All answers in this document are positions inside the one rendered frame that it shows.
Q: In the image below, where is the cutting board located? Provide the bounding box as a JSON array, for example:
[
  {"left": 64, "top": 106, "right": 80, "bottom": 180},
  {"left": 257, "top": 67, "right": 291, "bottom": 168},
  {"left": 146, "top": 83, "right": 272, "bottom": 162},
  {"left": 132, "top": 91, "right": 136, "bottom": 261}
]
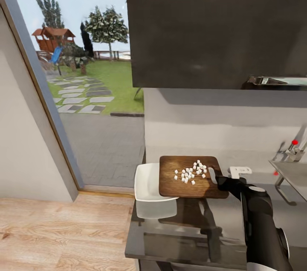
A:
[{"left": 159, "top": 156, "right": 229, "bottom": 199}]

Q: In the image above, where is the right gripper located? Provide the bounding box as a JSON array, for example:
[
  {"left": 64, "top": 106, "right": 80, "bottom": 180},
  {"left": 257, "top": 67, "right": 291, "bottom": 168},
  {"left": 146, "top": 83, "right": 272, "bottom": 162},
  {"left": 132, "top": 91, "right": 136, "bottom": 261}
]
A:
[{"left": 216, "top": 176, "right": 247, "bottom": 195}]

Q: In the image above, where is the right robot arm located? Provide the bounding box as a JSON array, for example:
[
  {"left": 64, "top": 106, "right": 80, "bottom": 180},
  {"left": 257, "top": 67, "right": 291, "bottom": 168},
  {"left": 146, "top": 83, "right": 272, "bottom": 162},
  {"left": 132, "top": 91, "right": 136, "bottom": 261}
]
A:
[{"left": 216, "top": 166, "right": 293, "bottom": 271}]

